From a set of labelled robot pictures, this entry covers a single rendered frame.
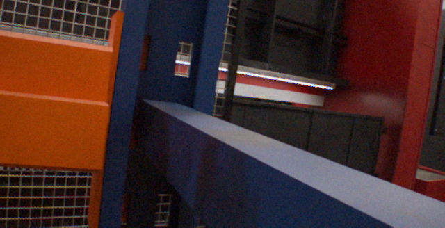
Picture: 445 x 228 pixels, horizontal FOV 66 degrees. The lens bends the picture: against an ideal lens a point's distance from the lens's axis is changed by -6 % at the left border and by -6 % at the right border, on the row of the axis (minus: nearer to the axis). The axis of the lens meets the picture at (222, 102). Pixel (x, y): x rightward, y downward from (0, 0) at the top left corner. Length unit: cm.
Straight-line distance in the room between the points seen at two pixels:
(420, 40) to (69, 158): 202
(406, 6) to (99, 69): 201
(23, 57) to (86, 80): 3
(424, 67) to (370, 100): 34
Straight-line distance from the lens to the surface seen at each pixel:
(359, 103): 219
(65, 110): 18
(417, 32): 209
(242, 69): 168
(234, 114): 135
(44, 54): 20
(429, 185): 245
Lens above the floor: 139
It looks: 3 degrees down
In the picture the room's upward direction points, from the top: 8 degrees clockwise
